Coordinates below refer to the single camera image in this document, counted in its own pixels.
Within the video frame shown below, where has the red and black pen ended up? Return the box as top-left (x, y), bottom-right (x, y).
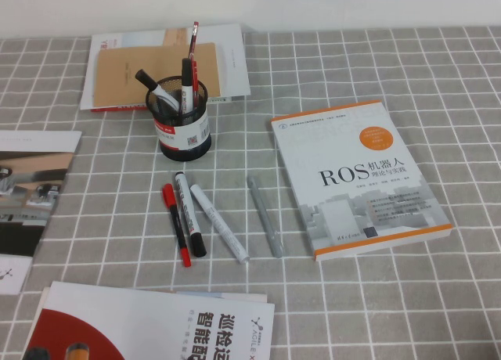
top-left (162, 183), bottom-right (193, 268)

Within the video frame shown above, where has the brown kraft notebook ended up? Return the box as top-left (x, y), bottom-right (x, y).
top-left (92, 42), bottom-right (222, 110)

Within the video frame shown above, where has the white orange ROS book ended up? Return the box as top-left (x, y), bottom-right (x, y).
top-left (270, 99), bottom-right (453, 263)

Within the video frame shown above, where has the photo brochure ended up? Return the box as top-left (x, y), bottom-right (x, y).
top-left (0, 130), bottom-right (83, 257)

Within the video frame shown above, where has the slim red pen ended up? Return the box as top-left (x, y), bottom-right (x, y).
top-left (191, 60), bottom-right (199, 106)

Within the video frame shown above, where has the black marker with white label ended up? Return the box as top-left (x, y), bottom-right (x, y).
top-left (135, 68), bottom-right (179, 111)

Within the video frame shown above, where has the black white whiteboard marker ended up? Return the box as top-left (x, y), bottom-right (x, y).
top-left (174, 171), bottom-right (207, 258)

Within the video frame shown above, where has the red white AgileX brochure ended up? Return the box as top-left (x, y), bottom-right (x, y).
top-left (21, 280), bottom-right (276, 360)

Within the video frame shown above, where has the grey pen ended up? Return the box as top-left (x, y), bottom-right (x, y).
top-left (247, 175), bottom-right (285, 258)

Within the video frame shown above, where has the grey checked tablecloth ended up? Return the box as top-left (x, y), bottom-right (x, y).
top-left (0, 25), bottom-right (501, 360)

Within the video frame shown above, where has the black capped white marker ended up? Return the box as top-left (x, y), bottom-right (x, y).
top-left (180, 58), bottom-right (194, 113)

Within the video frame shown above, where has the black mesh pen holder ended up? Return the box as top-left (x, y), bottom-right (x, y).
top-left (145, 75), bottom-right (213, 162)

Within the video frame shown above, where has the white paper sheet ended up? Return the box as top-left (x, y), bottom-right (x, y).
top-left (0, 254), bottom-right (34, 296)

